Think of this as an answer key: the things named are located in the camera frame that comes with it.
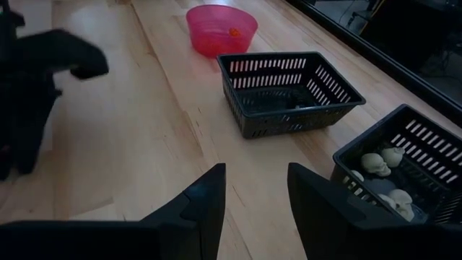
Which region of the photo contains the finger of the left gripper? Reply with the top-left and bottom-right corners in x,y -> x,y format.
0,71 -> 63,181

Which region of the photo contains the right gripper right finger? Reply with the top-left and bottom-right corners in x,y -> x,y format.
287,162 -> 427,260

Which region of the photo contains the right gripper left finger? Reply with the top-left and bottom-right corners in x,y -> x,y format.
108,162 -> 227,260

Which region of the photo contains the black slotted plastic basket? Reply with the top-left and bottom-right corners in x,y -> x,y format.
216,51 -> 367,139
331,103 -> 462,227

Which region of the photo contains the pink plastic bowl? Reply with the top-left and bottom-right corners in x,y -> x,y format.
186,4 -> 259,59

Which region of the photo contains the black aluminium table frame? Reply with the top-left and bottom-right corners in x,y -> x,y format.
284,0 -> 462,129

